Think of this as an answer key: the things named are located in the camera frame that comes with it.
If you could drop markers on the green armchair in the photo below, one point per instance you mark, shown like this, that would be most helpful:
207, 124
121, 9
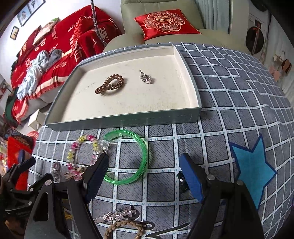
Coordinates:
134, 34

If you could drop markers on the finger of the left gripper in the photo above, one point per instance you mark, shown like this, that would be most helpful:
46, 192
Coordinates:
21, 156
25, 165

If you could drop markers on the red embroidered cushion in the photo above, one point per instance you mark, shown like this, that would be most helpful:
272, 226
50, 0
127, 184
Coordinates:
162, 23

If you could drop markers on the grey checked tablecloth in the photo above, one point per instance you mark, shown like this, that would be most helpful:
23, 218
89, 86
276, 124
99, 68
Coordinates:
243, 113

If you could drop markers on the grey clothes pile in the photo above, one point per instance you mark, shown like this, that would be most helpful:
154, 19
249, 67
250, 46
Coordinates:
39, 66

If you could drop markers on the green translucent bangle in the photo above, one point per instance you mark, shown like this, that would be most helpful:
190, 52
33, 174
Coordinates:
133, 155

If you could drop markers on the black bobby pin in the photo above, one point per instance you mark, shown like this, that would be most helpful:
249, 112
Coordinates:
157, 234

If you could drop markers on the grey-green jewelry tray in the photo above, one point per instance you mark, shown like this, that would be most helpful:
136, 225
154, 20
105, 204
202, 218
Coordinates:
105, 91

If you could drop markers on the silver crystal pendant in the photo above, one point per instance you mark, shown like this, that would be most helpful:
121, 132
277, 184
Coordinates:
145, 77

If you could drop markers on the light blue curtain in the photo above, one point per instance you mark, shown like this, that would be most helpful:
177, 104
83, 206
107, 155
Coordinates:
215, 14

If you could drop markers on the pink silver ring charm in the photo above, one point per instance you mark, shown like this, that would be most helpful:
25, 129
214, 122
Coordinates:
56, 167

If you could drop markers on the pink rhinestone hair clip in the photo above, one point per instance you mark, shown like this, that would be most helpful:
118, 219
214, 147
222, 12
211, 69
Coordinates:
118, 215

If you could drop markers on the red round box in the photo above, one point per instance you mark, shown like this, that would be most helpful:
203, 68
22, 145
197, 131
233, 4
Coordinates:
20, 145

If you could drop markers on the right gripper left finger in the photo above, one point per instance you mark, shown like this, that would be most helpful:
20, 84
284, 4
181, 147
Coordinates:
94, 176

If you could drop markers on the red blanket on sofa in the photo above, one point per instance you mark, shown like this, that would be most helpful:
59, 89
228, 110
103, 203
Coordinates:
83, 34

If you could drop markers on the black claw hair clip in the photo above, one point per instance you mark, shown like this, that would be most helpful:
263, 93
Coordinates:
183, 185

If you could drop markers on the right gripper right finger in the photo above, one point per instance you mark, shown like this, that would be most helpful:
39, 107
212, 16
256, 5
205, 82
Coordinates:
195, 177

